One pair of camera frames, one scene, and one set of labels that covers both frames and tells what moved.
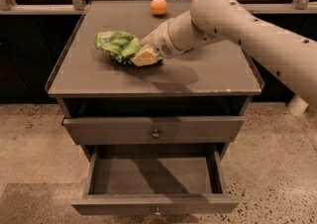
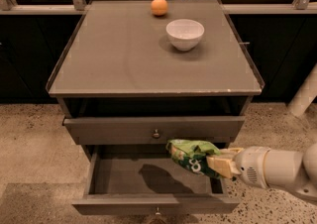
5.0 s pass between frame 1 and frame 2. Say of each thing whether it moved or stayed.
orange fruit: stayed
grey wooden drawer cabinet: stayed
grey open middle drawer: stayed
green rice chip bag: moved
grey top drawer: stayed
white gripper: moved
